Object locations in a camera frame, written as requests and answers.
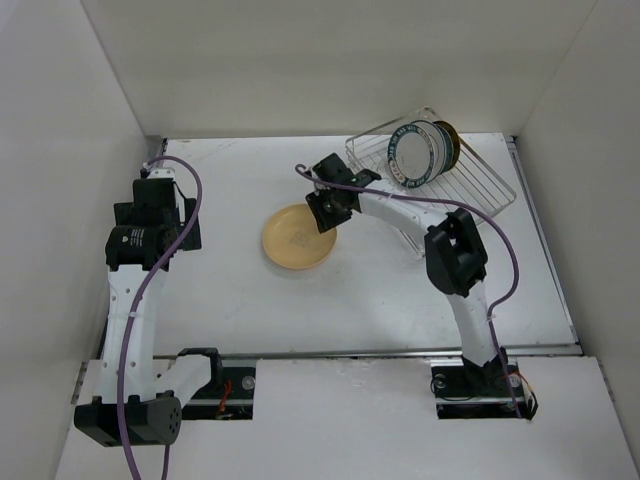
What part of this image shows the beige yellow plate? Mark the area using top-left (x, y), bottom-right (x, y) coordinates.
top-left (262, 204), bottom-right (338, 270)

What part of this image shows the dark rim lettered plate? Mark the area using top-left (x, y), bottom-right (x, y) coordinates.
top-left (387, 122), bottom-right (435, 189)

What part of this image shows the white green rim plate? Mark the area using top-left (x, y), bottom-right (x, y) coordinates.
top-left (414, 120), bottom-right (447, 180)

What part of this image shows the blue green patterned plate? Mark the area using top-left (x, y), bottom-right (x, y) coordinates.
top-left (435, 120), bottom-right (461, 172)

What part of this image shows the yellow patterned plate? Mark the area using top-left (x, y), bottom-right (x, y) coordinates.
top-left (440, 120), bottom-right (461, 152)

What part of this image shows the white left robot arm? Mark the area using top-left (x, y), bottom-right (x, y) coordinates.
top-left (74, 169), bottom-right (224, 447)

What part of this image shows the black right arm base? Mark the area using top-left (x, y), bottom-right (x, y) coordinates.
top-left (430, 359), bottom-right (539, 420)

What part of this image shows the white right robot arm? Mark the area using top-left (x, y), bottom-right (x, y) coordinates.
top-left (295, 154), bottom-right (506, 394)

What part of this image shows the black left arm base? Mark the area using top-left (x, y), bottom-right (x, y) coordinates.
top-left (182, 359), bottom-right (257, 421)

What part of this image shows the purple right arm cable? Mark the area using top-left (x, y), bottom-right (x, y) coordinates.
top-left (294, 163), bottom-right (526, 421)

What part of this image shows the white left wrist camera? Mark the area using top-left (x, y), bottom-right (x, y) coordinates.
top-left (140, 161), bottom-right (176, 180)

